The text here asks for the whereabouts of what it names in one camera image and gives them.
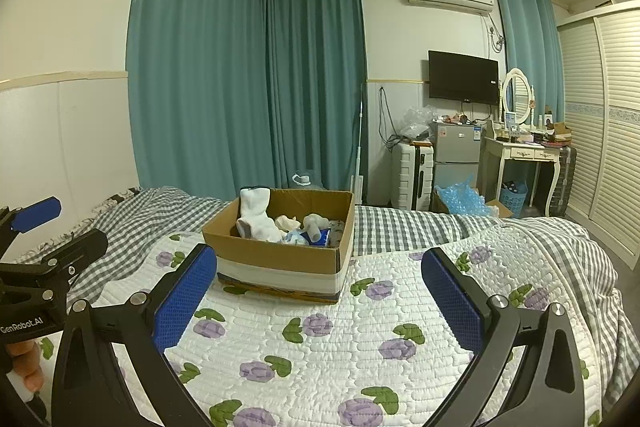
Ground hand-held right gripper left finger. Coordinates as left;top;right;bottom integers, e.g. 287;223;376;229
51;243;218;427

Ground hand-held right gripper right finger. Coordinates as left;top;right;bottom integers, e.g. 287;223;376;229
421;248;586;427

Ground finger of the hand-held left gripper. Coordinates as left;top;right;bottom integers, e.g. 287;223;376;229
0;229;109;295
0;198;63;258

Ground cardboard box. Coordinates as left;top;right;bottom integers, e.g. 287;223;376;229
201;188;356;305

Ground white sock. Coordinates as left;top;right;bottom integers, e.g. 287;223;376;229
236;187;286;243

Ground blue tissue packet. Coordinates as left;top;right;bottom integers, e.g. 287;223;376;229
284;229;329;248

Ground grey sock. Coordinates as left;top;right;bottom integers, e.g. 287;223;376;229
303;214;329;242

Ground person's left hand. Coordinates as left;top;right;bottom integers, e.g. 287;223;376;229
6;340;47;392

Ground dark floral patterned cloth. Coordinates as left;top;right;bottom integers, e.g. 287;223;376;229
92;186;142;212

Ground grey checked duvet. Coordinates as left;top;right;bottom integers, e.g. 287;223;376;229
20;187;622;388

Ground blue bubble wrap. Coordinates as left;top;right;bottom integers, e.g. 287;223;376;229
433;174;494;219

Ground white floral quilt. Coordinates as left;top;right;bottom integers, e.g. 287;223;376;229
65;219;622;427

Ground blue plastic basket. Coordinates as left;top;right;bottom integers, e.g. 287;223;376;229
500;179;529;208

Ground white suitcase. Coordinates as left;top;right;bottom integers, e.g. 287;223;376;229
391;142;435;210

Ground small grey fridge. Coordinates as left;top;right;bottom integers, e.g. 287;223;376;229
431;121;487;210

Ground white dressing table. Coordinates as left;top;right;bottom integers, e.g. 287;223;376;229
481;134;569;218

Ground dark suitcase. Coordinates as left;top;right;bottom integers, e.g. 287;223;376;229
547;145;578;218

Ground clear plastic bags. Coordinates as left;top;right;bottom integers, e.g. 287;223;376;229
400;105;439;143

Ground white pole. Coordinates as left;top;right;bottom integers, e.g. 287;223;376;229
356;82;369;206

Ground wide teal curtain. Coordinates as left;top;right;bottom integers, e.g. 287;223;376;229
127;0;269;204

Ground white oval vanity mirror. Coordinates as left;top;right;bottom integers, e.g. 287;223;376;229
501;68;533;128

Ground white louvered wardrobe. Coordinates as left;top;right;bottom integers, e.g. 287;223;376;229
555;1;640;259

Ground teal corner curtain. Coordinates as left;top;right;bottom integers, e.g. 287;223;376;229
262;0;369;190

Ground narrow teal curtain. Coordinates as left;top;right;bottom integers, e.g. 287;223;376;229
492;0;561;126

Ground black hanging cables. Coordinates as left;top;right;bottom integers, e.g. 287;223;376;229
378;87;401;146

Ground black wall television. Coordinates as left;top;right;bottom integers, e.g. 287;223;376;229
428;50;500;106

